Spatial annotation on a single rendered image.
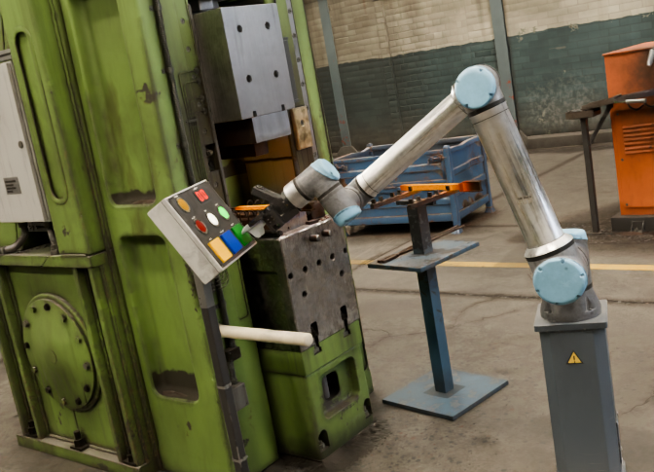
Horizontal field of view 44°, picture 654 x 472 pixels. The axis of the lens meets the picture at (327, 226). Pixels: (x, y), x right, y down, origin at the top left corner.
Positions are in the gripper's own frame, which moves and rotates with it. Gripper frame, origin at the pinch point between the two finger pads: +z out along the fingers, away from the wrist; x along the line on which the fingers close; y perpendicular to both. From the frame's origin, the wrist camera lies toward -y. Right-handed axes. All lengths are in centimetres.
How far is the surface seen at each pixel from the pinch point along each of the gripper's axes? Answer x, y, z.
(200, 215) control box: -14.6, -11.5, 2.0
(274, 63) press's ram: 51, -42, -31
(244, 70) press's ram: 36, -45, -24
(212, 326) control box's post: -11.1, 18.5, 25.7
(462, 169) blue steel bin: 424, 65, -4
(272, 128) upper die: 44, -24, -16
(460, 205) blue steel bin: 414, 87, 14
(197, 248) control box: -26.9, -3.7, 4.2
